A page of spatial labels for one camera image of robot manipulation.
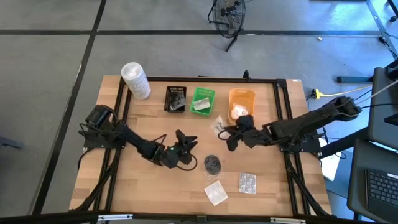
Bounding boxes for black aluminium table frame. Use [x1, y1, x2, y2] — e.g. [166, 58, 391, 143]
[70, 76, 332, 218]

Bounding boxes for grey floor object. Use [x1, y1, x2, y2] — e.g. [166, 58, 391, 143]
[0, 136, 24, 150]

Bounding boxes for bagged white cotton balls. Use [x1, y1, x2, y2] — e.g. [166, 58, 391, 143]
[231, 104, 249, 121]

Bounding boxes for black plastic basket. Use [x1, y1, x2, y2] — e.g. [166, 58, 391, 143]
[164, 85, 188, 114]

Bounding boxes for black floor cables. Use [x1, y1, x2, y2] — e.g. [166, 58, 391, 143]
[377, 30, 398, 60]

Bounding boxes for grey patterned foil packet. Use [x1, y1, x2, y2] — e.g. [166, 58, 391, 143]
[238, 172, 257, 195]

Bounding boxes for orange plastic bin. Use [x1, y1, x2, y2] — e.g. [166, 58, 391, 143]
[228, 88, 257, 125]

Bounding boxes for bagged white round item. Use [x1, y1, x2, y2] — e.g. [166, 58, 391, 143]
[212, 116, 228, 135]

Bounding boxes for bagged black round item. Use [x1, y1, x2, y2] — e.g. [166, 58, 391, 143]
[202, 154, 224, 179]

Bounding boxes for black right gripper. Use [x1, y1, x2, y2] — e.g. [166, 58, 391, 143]
[222, 114, 272, 152]

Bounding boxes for black frame crossbeam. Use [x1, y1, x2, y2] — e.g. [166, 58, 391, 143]
[0, 210, 398, 224]

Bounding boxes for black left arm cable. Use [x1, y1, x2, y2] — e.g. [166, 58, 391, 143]
[175, 154, 198, 172]

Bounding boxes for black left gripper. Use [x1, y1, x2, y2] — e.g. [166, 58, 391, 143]
[154, 129, 199, 169]

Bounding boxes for blue grey desk foot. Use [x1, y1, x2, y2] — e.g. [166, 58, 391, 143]
[336, 75, 374, 84]

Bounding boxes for white wipes canister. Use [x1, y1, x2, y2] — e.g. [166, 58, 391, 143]
[120, 62, 152, 101]

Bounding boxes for grey laptop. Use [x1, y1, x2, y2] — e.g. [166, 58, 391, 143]
[347, 138, 398, 224]

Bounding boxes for yellow extension cord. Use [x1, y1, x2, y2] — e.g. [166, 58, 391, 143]
[312, 83, 374, 100]

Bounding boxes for green plastic basket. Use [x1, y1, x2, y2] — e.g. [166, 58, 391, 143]
[190, 86, 216, 117]

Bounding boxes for clear silvery plastic bag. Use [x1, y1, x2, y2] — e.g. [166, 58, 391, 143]
[169, 92, 187, 111]

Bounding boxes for white paper sheet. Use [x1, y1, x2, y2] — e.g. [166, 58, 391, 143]
[320, 138, 343, 182]

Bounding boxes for silver beam bracket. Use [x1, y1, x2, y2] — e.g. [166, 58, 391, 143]
[269, 217, 307, 224]
[97, 213, 134, 222]

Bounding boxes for dark grey desk top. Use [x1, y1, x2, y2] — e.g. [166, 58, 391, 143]
[368, 67, 398, 150]

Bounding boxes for white square flat packet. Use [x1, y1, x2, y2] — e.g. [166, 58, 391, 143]
[203, 179, 229, 207]

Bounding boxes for black floor fan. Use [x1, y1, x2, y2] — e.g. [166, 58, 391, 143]
[207, 0, 251, 53]

